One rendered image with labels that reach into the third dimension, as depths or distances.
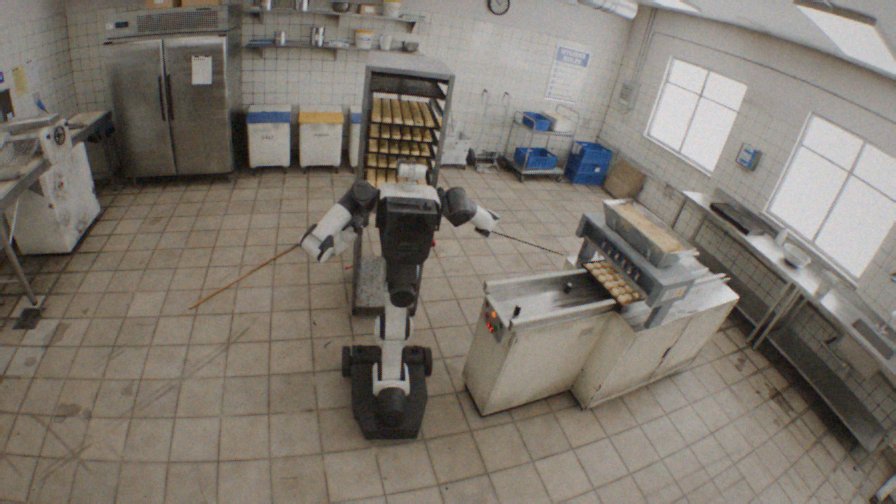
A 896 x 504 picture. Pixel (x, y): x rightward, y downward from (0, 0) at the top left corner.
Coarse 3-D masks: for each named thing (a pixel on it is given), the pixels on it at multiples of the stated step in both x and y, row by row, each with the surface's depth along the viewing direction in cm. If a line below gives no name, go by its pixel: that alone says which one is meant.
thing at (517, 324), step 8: (696, 280) 247; (704, 280) 249; (712, 280) 256; (592, 304) 206; (600, 304) 207; (608, 304) 209; (616, 304) 213; (552, 312) 196; (560, 312) 197; (568, 312) 198; (576, 312) 201; (584, 312) 204; (592, 312) 208; (512, 320) 186; (520, 320) 187; (528, 320) 188; (536, 320) 190; (544, 320) 193; (552, 320) 196; (560, 320) 199; (512, 328) 187; (520, 328) 189
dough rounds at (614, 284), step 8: (584, 264) 238; (592, 264) 236; (600, 264) 239; (608, 264) 240; (592, 272) 231; (600, 272) 232; (608, 272) 234; (600, 280) 225; (608, 280) 227; (616, 280) 230; (608, 288) 220; (616, 288) 222; (624, 288) 222; (616, 296) 216; (624, 296) 215; (632, 296) 216; (640, 296) 217; (624, 304) 211
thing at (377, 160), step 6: (366, 156) 240; (372, 156) 236; (378, 156) 242; (384, 156) 239; (390, 156) 240; (396, 156) 247; (402, 156) 243; (366, 162) 232; (372, 162) 228; (378, 162) 234; (384, 162) 231; (390, 162) 234; (420, 162) 239; (426, 162) 246; (426, 168) 234
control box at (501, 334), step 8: (488, 296) 208; (496, 304) 204; (488, 312) 206; (496, 312) 199; (488, 320) 207; (496, 320) 199; (504, 320) 194; (504, 328) 192; (496, 336) 200; (504, 336) 195
